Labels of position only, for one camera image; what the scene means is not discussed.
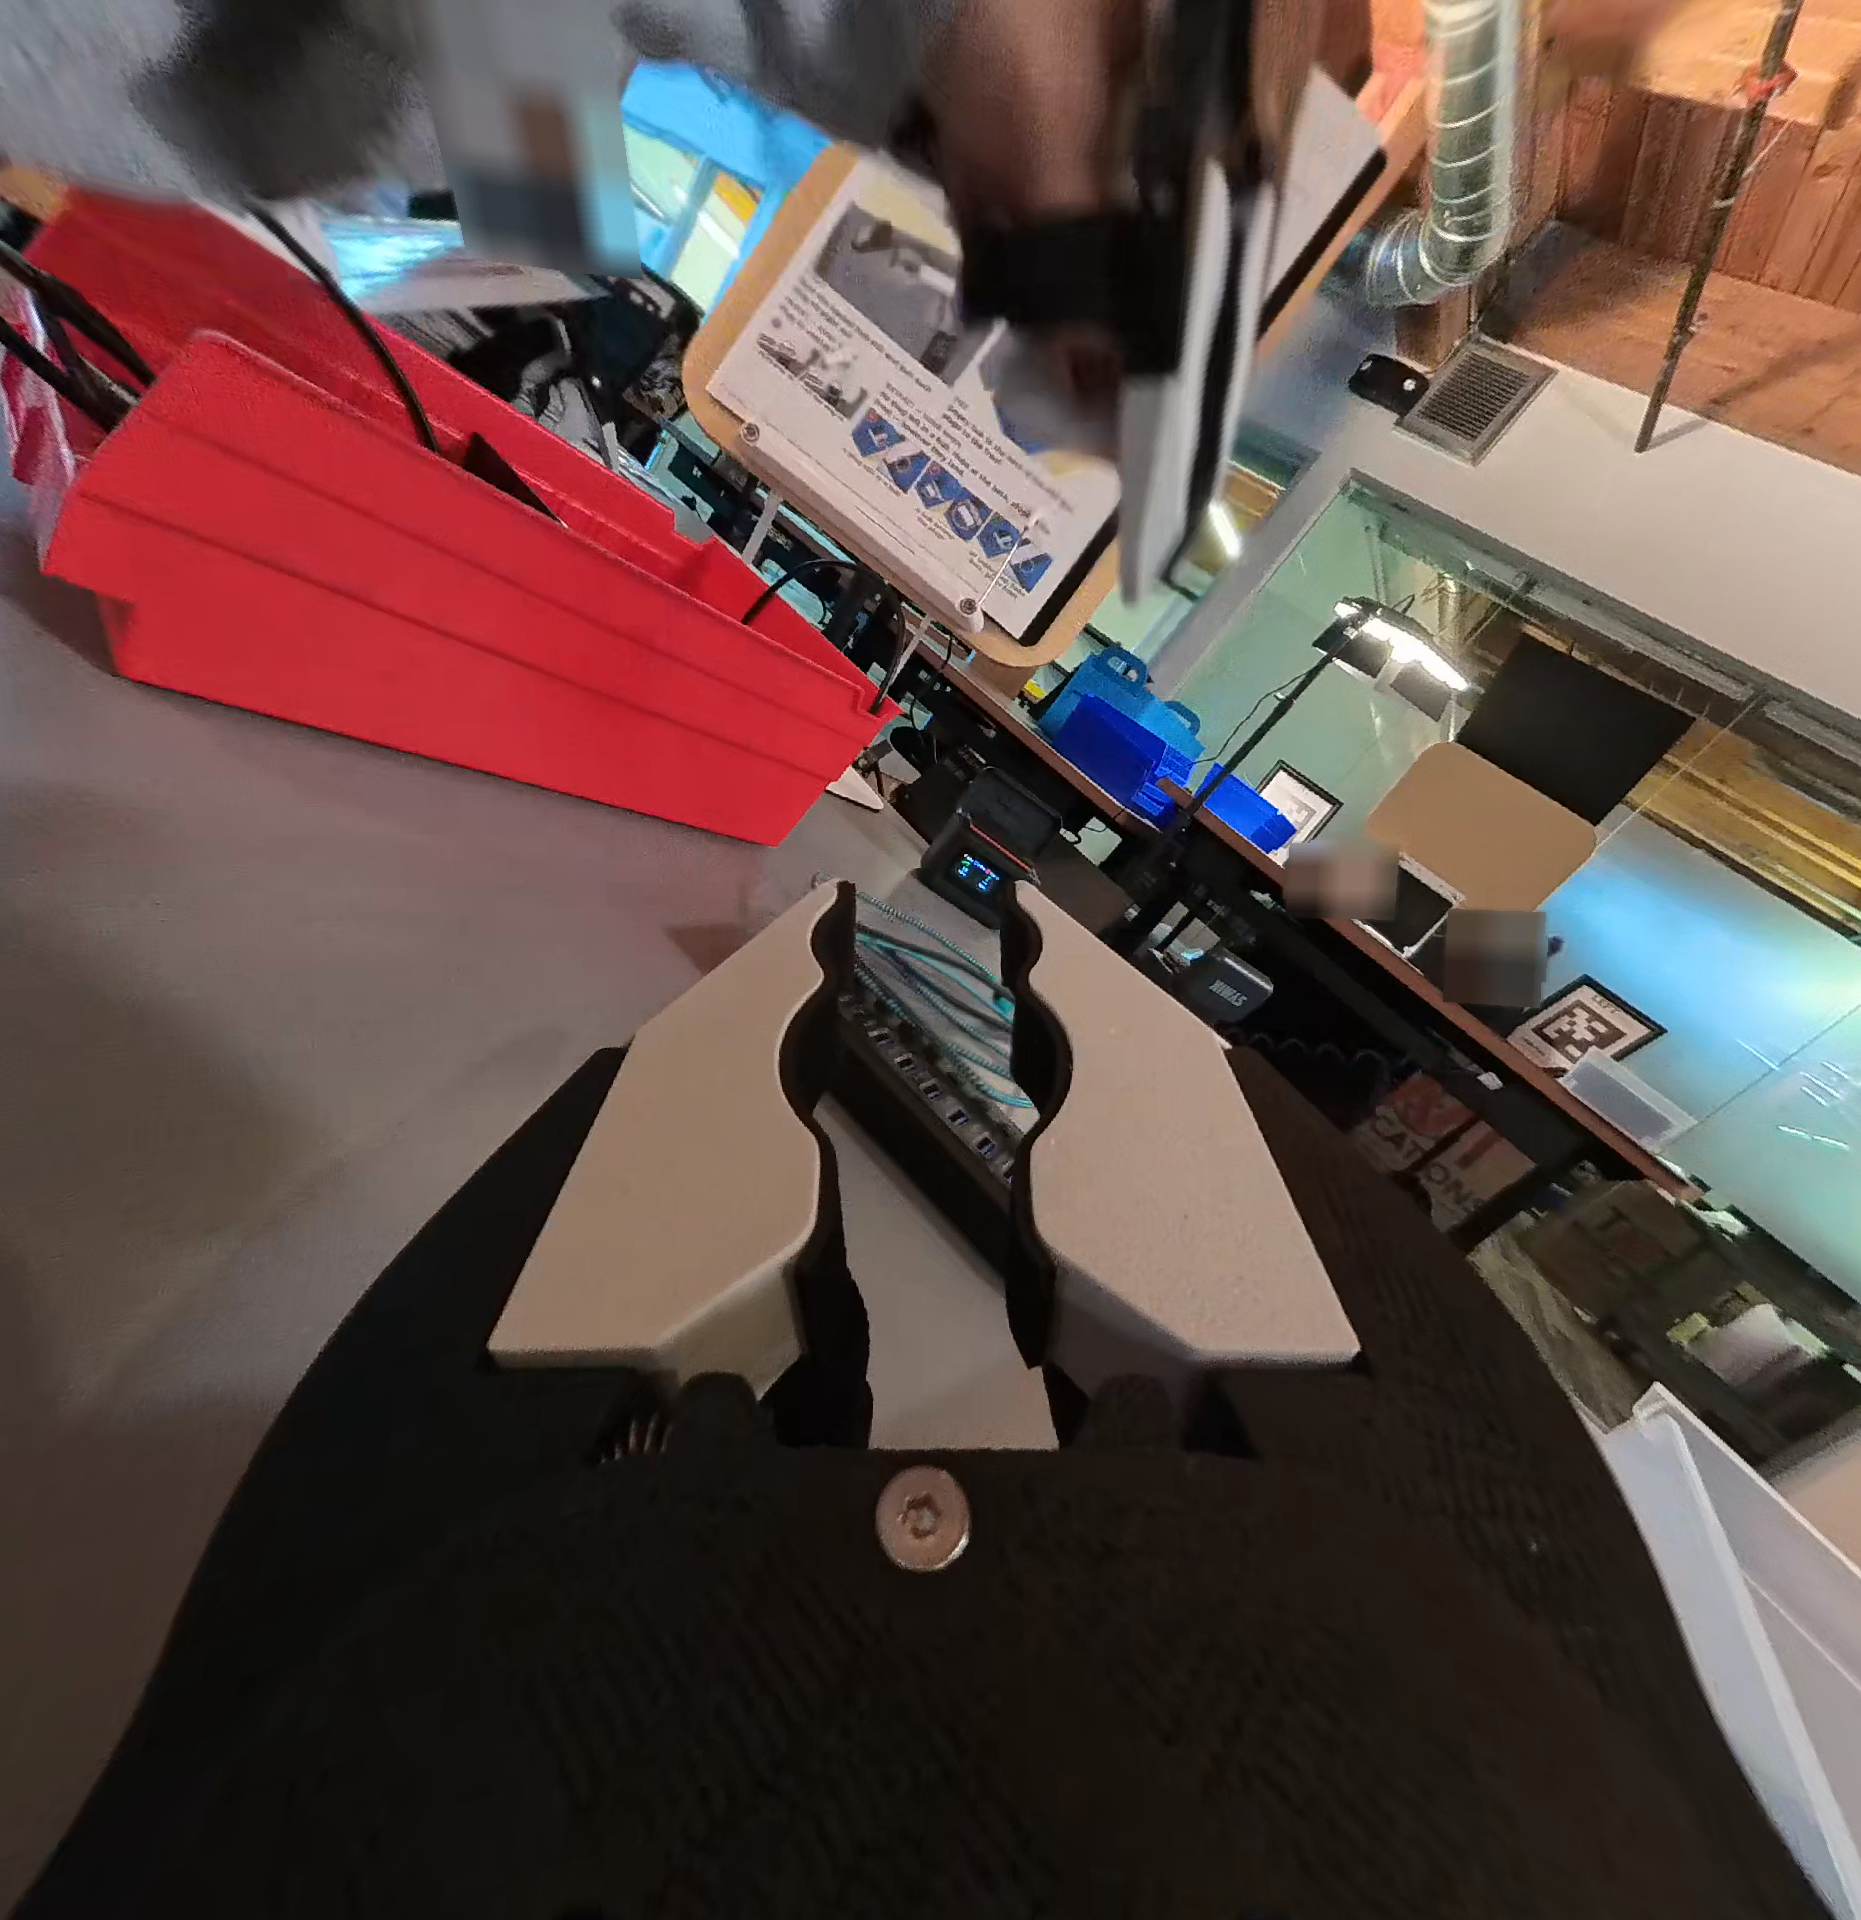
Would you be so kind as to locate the framed black-white marker tag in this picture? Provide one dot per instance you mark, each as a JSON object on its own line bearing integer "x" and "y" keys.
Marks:
{"x": 1587, "y": 1027}

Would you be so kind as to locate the long wooden table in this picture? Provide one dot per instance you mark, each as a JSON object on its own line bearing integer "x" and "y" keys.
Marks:
{"x": 1410, "y": 983}

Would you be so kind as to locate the thin metal rod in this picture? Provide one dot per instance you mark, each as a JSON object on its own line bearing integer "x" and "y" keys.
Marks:
{"x": 1718, "y": 225}

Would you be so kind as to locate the black multi-port usb hub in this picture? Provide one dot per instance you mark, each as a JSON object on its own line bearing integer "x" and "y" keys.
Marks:
{"x": 914, "y": 1112}

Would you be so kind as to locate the small black display device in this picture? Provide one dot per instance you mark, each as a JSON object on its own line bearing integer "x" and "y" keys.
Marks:
{"x": 989, "y": 840}

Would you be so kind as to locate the grey vent grille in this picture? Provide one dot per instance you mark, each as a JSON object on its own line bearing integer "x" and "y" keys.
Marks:
{"x": 1475, "y": 398}

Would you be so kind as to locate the studio light on stand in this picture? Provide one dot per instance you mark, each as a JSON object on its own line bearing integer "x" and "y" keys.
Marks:
{"x": 1394, "y": 643}

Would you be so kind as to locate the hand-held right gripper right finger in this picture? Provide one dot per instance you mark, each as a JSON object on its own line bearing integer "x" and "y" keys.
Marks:
{"x": 1171, "y": 1200}

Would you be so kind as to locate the clear plastic container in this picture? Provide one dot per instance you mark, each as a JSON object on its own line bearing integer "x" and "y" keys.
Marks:
{"x": 1627, "y": 1096}

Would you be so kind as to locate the stack of blue bins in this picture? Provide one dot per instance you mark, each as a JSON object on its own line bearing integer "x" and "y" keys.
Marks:
{"x": 1119, "y": 720}

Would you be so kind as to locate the wooden instruction board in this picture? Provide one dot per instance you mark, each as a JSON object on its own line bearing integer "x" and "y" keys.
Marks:
{"x": 855, "y": 404}

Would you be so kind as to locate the silver flexible air duct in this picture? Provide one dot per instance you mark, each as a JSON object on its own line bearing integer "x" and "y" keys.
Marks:
{"x": 1464, "y": 136}

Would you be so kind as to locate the person's left hand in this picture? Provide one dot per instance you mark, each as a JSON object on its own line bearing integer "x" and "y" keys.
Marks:
{"x": 1043, "y": 114}

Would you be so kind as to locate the small framed picture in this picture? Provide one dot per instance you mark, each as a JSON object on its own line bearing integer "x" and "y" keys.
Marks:
{"x": 1302, "y": 798}

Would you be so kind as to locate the white plastic bin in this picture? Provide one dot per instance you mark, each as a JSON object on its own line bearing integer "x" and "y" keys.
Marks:
{"x": 1755, "y": 1619}

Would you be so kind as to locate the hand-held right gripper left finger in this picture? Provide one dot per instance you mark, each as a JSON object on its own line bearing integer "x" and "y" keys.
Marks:
{"x": 690, "y": 1186}

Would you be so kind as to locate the red plastic bin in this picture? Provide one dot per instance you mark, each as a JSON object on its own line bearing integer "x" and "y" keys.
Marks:
{"x": 421, "y": 600}

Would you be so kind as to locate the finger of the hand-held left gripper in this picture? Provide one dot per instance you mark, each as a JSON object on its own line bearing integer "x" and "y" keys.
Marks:
{"x": 1184, "y": 434}
{"x": 1320, "y": 195}

